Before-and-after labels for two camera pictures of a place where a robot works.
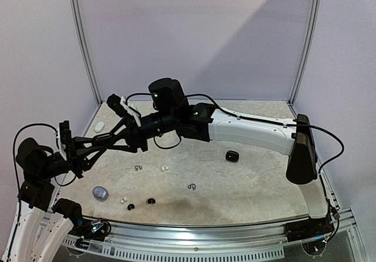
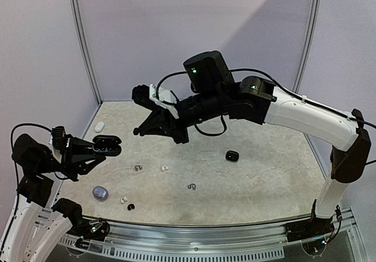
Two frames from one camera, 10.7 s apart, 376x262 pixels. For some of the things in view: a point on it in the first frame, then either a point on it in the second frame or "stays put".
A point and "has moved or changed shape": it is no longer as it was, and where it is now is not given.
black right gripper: (134, 137) to (175, 124)
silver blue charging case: (100, 193) stays put
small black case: (103, 140) has moved or changed shape
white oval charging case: (99, 127) stays put
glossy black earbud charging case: (232, 156) stays put
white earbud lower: (122, 201) stays put
